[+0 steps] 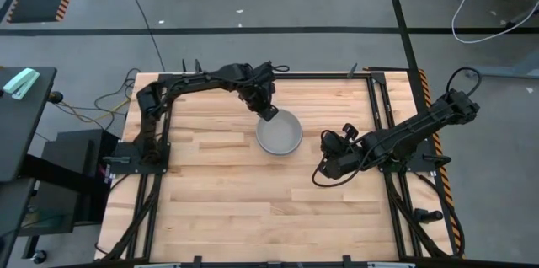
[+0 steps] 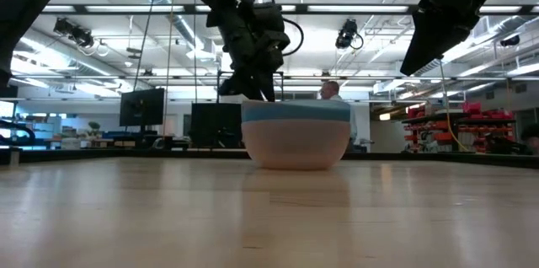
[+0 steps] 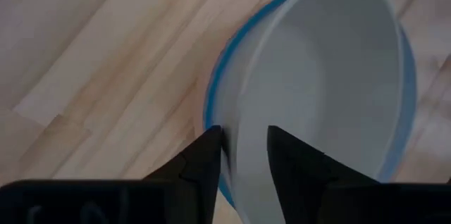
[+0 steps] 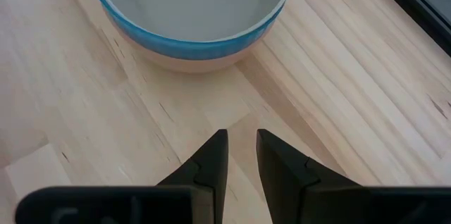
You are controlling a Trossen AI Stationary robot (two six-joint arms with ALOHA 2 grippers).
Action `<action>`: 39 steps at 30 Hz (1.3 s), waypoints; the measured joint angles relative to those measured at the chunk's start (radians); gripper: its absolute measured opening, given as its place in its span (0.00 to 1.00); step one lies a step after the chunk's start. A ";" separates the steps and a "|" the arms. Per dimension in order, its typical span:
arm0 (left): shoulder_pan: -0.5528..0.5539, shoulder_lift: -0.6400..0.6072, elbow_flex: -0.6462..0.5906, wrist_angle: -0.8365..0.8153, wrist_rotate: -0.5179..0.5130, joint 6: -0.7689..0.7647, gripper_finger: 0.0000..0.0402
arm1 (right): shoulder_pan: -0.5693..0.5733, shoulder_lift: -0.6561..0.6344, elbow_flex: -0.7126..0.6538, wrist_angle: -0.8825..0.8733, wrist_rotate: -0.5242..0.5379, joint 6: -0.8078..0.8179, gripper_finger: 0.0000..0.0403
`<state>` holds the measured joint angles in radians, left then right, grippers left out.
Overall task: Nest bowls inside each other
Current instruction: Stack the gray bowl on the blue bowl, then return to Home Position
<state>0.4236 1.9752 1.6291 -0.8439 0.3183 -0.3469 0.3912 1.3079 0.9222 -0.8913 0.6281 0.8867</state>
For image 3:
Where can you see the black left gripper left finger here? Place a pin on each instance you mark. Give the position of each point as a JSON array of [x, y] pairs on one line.
[[141, 203]]

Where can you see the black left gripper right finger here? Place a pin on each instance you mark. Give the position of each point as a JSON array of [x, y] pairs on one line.
[[334, 199]]

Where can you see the white bowl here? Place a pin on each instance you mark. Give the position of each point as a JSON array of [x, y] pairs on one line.
[[334, 76]]

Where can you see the blue bowl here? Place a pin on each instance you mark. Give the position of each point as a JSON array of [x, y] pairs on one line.
[[408, 93]]

